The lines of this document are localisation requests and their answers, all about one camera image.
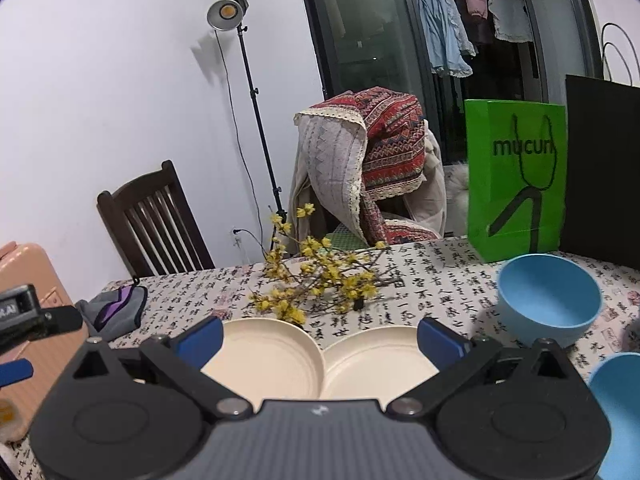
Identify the green paper shopping bag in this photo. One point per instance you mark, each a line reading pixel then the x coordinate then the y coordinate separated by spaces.
pixel 517 158

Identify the blue bowl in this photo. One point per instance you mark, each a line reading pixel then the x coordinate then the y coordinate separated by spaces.
pixel 615 384
pixel 547 296

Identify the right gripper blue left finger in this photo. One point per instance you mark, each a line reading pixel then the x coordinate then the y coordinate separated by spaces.
pixel 200 343

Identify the chair draped with patterned blankets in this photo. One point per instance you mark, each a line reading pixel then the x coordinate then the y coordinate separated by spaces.
pixel 370 160

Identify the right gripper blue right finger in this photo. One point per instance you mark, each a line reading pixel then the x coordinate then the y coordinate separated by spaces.
pixel 440 345

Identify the cream plate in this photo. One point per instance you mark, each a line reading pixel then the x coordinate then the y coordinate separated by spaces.
pixel 381 364
pixel 265 359

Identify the grey purple pouch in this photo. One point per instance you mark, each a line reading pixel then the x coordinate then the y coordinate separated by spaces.
pixel 114 313

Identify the dark wooden chair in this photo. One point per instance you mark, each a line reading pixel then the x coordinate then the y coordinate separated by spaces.
pixel 152 225

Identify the yellow flower branch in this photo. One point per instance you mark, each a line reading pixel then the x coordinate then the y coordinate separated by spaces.
pixel 303 273

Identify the black sliding door frame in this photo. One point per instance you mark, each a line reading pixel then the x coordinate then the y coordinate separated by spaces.
pixel 366 43

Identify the white hanging garment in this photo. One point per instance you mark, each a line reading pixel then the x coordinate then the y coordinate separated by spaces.
pixel 511 21

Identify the light blue hanging shirt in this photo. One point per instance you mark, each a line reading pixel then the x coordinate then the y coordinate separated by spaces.
pixel 445 37

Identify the black paper bag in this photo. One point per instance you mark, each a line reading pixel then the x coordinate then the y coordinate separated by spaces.
pixel 602 181

